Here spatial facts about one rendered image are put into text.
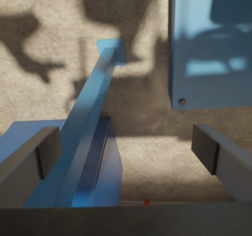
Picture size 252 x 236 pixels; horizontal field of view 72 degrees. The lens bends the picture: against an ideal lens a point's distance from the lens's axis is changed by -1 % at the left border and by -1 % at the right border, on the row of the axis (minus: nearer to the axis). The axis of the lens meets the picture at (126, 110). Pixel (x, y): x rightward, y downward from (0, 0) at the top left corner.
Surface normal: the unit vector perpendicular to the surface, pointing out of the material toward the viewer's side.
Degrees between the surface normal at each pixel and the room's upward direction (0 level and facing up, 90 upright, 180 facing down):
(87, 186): 90
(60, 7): 0
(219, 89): 0
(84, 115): 90
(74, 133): 90
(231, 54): 0
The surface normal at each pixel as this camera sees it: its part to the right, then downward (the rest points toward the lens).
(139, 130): -0.08, 0.62
